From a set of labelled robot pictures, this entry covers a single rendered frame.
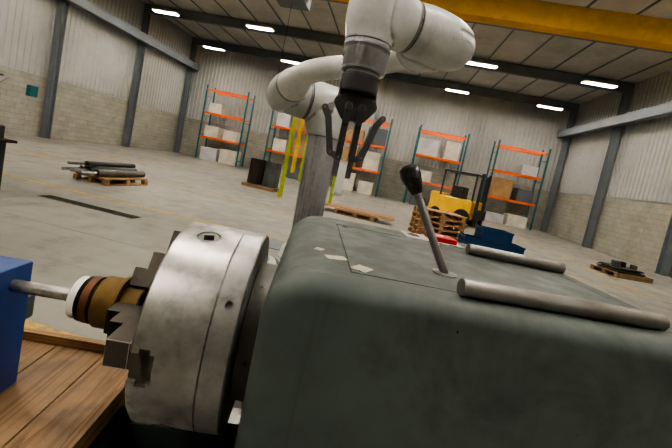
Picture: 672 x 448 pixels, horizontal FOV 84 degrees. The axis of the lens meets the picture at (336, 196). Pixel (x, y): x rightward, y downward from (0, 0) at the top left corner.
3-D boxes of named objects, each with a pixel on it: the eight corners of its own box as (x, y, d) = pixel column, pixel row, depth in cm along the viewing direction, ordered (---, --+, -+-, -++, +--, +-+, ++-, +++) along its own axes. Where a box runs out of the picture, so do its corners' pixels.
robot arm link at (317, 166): (260, 294, 134) (316, 296, 143) (272, 311, 119) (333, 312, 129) (298, 82, 131) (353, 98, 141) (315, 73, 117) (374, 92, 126)
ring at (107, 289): (159, 272, 66) (106, 263, 66) (133, 291, 57) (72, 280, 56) (150, 322, 67) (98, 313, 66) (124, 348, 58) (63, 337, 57)
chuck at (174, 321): (240, 330, 83) (259, 203, 72) (185, 482, 54) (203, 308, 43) (199, 323, 83) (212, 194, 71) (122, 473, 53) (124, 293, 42)
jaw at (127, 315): (188, 310, 59) (156, 349, 47) (183, 339, 60) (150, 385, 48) (118, 297, 58) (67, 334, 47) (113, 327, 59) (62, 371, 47)
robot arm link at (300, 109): (278, 59, 112) (319, 72, 118) (262, 78, 128) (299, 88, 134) (272, 101, 111) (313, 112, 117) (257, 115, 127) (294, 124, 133)
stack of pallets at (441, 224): (450, 238, 1041) (456, 213, 1035) (462, 245, 956) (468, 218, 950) (407, 230, 1032) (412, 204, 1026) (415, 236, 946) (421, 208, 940)
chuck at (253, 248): (255, 333, 83) (277, 207, 72) (210, 485, 54) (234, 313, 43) (240, 330, 83) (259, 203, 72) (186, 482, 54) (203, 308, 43)
